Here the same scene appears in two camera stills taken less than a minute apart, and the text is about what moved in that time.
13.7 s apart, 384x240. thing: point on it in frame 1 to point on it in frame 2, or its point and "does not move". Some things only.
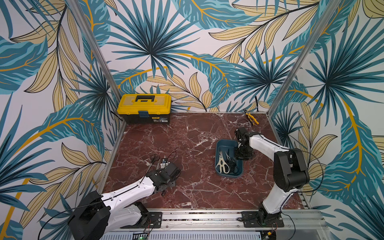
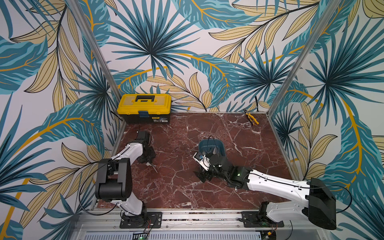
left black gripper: (173, 182) to (152, 155)
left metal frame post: (98, 48) does not move
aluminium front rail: (292, 225) does not move
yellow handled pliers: (251, 118) does not move
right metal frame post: (330, 9) does not move
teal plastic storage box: (224, 145) to (209, 145)
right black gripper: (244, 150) to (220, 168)
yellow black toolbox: (149, 108) does not move
